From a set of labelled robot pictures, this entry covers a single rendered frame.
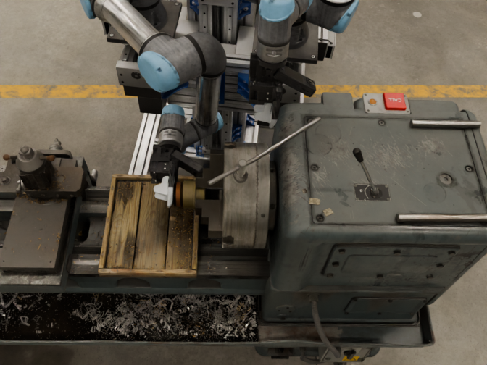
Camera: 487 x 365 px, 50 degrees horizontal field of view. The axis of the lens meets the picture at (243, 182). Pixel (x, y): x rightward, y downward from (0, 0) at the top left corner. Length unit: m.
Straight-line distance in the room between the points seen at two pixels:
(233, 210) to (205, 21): 0.80
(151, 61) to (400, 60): 2.47
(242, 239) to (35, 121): 2.02
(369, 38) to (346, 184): 2.41
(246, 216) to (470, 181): 0.61
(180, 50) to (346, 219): 0.62
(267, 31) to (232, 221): 0.52
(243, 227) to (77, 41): 2.44
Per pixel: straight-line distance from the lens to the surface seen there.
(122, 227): 1.75
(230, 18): 1.93
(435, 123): 1.60
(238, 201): 1.41
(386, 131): 1.56
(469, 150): 1.61
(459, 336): 2.77
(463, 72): 3.75
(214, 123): 1.79
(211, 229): 1.47
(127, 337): 1.97
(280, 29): 1.21
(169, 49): 1.44
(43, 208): 1.74
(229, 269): 1.69
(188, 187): 1.53
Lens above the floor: 2.42
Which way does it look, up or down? 58 degrees down
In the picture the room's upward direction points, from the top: 5 degrees clockwise
